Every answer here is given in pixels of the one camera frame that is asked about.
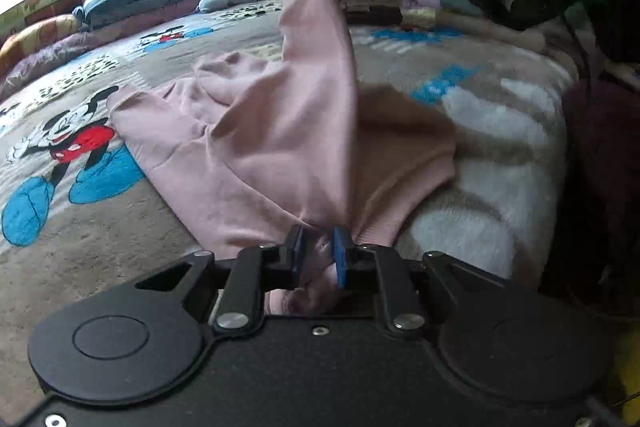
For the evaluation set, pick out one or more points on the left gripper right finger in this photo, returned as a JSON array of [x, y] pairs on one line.
[[382, 271]]

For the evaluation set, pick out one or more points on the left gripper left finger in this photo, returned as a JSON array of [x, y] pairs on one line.
[[256, 271]]

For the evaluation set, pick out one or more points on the pink sweatshirt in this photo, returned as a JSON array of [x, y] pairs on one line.
[[243, 149]]

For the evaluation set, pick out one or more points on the Mickey Mouse bed blanket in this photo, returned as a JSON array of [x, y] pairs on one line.
[[78, 214]]

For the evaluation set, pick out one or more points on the purple floral quilt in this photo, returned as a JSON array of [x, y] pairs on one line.
[[34, 66]]

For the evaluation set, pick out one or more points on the yellow patterned pillow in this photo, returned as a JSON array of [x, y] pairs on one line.
[[36, 37]]

